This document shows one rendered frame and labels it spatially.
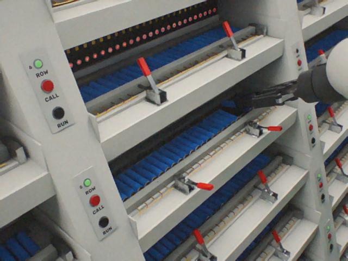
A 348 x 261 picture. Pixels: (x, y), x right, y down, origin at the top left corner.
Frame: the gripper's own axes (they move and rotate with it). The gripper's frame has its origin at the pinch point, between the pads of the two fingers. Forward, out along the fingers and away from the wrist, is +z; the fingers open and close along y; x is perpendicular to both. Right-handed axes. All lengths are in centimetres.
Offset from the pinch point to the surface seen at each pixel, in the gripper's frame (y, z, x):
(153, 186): 37.4, 0.8, 3.4
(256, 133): 6.2, -3.5, 7.1
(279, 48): -10.7, -7.2, -9.0
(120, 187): 41.4, 6.0, 1.2
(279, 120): -4.0, -3.8, 8.4
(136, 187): 39.4, 3.8, 2.4
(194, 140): 18.8, 4.6, 1.7
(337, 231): -32, 10, 65
